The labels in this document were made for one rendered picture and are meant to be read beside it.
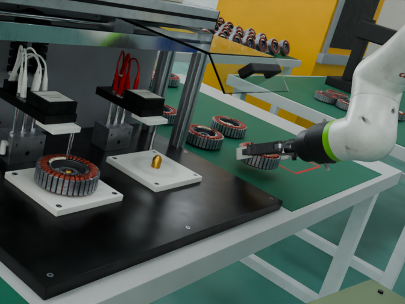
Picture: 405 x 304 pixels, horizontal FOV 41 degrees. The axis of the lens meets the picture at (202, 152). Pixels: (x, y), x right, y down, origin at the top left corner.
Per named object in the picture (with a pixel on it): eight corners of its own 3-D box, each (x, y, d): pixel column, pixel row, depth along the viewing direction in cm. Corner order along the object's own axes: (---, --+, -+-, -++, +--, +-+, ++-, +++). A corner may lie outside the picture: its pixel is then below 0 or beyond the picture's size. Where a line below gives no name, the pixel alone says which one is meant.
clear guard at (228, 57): (288, 91, 116) (297, 65, 114) (224, 94, 97) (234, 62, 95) (176, 46, 133) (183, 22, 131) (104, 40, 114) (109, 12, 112)
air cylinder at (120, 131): (128, 148, 126) (134, 126, 124) (105, 151, 120) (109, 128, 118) (114, 139, 129) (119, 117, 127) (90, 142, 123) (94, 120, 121)
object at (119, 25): (132, 35, 117) (137, 17, 115) (113, 34, 112) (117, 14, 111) (119, 29, 119) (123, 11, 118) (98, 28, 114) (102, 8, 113)
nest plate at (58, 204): (122, 200, 100) (123, 195, 99) (56, 216, 88) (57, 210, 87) (71, 167, 108) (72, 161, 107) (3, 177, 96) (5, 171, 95)
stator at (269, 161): (285, 171, 139) (290, 158, 138) (252, 170, 133) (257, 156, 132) (260, 154, 148) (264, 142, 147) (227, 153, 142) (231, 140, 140)
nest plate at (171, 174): (200, 181, 119) (202, 176, 119) (155, 192, 107) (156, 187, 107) (152, 154, 127) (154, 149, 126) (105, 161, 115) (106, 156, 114)
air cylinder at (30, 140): (42, 160, 107) (46, 134, 105) (8, 164, 101) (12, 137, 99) (27, 149, 110) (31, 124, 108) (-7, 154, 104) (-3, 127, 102)
